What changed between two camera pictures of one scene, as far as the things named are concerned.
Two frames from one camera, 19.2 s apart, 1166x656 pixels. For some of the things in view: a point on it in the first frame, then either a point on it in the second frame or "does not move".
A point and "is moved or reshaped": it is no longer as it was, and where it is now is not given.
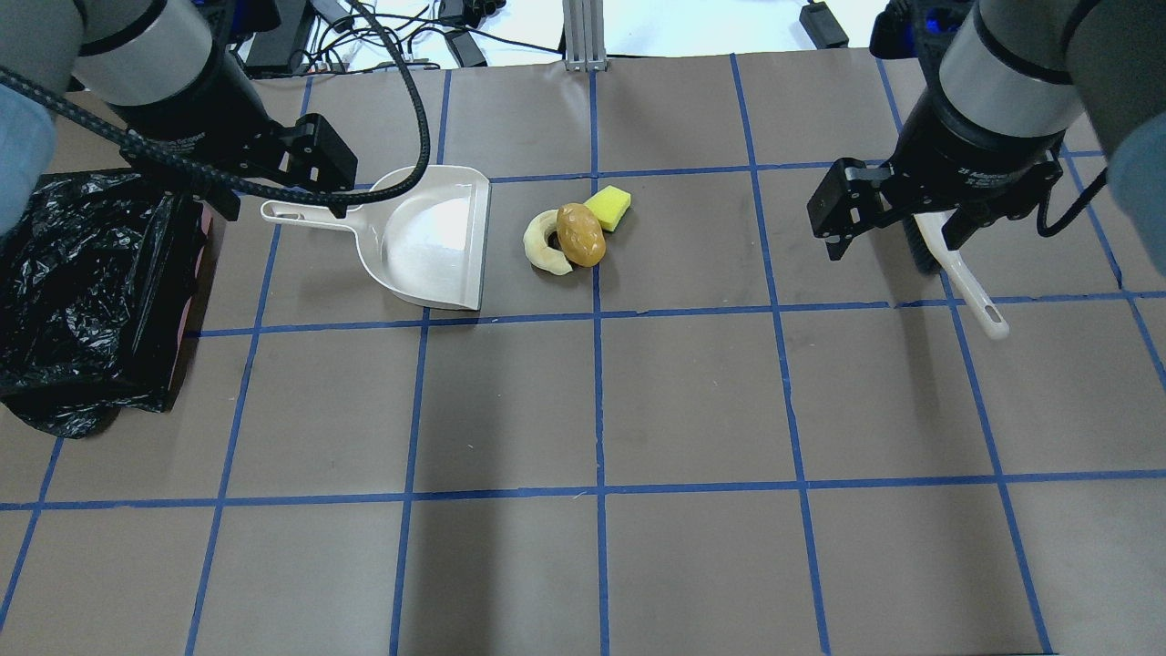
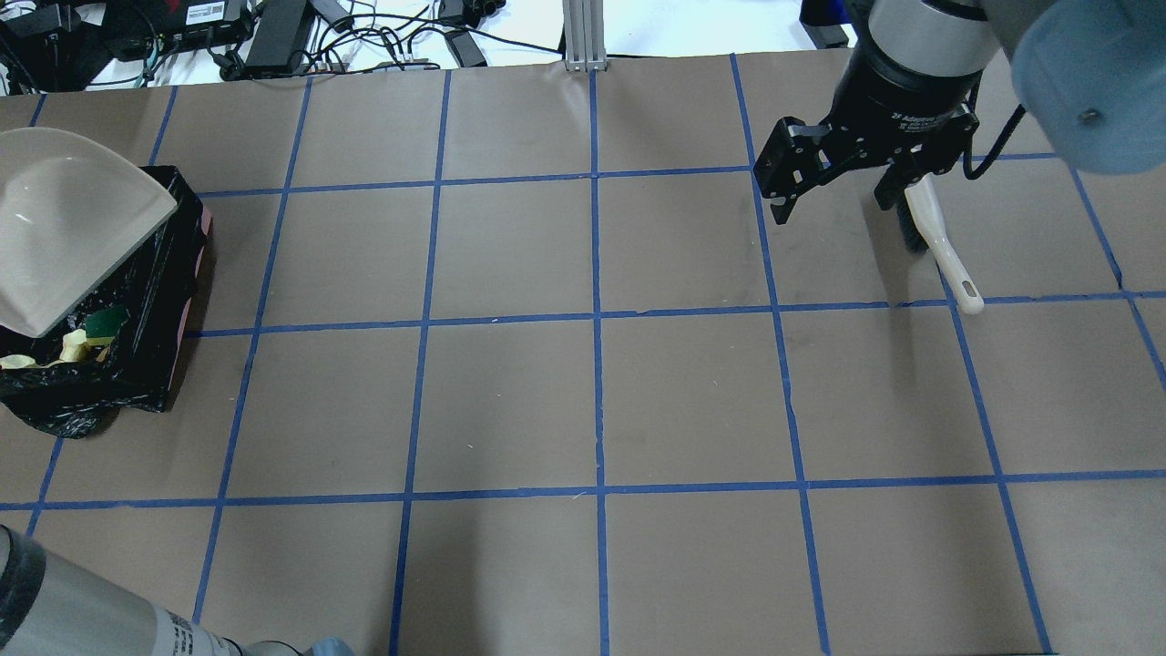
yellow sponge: (609, 206) -> (102, 325)
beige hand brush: (935, 255) is moved or reshaped
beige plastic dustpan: (426, 240) -> (73, 213)
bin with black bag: (100, 289) does not move
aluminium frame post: (584, 39) does not move
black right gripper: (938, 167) -> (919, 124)
